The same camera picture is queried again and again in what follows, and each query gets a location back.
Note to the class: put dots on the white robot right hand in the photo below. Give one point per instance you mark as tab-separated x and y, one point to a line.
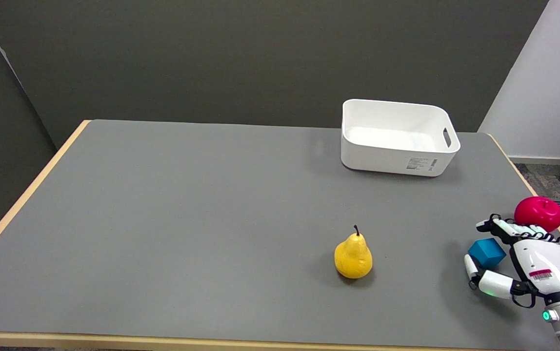
543	258

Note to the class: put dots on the white plastic bin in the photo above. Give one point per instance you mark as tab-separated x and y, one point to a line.
382	146

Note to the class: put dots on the yellow pear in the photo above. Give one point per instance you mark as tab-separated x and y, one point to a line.
353	258

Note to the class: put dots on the blue cube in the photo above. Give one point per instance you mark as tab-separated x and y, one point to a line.
487	252

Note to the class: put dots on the red apple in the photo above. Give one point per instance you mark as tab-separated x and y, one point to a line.
538	212

